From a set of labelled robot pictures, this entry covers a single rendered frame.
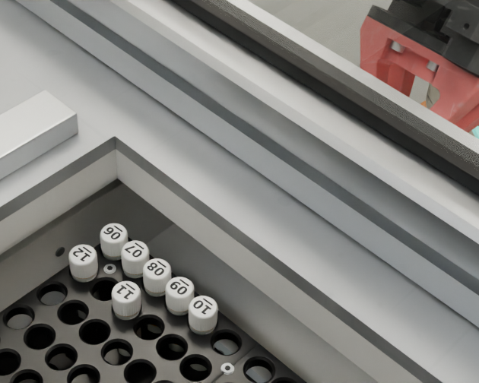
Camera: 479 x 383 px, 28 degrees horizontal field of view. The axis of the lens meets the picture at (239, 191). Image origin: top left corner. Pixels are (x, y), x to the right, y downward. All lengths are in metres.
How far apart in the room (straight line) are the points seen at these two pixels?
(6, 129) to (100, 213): 0.08
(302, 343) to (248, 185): 0.11
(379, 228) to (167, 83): 0.12
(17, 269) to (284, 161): 0.14
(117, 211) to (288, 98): 0.14
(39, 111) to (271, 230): 0.11
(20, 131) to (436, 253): 0.18
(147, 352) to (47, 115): 0.11
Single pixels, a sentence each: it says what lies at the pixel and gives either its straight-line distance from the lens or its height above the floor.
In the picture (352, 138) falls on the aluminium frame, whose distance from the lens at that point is 0.37.
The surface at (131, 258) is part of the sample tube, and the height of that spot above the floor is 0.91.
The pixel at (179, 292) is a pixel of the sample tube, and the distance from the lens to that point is 0.41.
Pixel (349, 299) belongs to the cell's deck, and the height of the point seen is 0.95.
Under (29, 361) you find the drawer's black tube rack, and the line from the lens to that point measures 0.41.
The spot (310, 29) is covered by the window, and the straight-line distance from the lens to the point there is 0.37.
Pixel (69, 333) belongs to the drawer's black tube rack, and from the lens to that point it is 0.41.
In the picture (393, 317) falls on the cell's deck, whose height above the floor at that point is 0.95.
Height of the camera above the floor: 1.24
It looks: 46 degrees down
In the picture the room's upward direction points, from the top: 4 degrees clockwise
